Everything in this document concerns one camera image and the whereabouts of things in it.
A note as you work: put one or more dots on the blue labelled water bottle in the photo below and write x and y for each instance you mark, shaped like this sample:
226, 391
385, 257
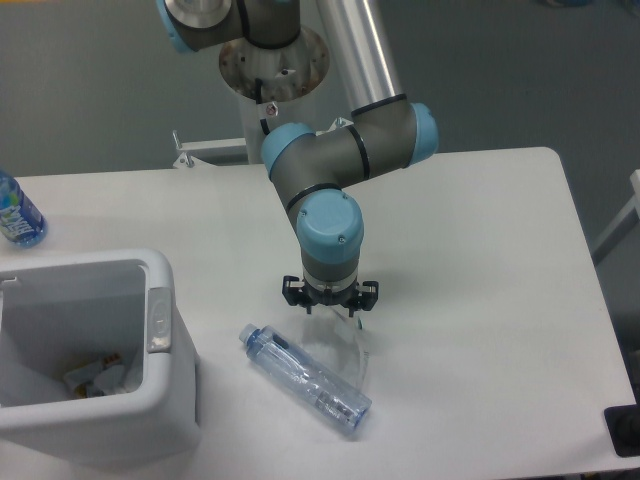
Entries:
22, 224

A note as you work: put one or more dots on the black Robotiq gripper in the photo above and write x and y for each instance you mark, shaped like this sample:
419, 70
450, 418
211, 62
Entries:
305, 294

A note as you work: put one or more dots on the white bracket with bolt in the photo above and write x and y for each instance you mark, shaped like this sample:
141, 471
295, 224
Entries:
337, 123

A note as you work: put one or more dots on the trash pieces inside can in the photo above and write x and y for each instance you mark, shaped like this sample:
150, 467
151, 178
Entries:
109, 375

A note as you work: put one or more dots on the clear plastic bottle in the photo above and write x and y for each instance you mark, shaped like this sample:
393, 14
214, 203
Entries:
298, 373

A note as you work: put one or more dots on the white left foot bracket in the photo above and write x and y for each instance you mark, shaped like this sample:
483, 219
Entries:
224, 152

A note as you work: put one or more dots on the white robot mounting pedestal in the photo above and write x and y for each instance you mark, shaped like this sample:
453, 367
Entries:
274, 86

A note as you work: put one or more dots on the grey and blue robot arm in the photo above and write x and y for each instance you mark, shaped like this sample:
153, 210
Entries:
311, 172

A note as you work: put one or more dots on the clear plastic bag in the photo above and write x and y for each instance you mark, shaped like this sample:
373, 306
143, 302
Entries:
337, 341

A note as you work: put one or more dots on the white frame at right edge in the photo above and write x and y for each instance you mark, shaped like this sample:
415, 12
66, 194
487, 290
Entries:
620, 226

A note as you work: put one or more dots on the white plastic trash can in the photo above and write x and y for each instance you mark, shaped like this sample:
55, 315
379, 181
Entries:
61, 312

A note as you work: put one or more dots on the black clamp at table edge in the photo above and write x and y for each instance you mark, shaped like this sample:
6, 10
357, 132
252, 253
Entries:
623, 427

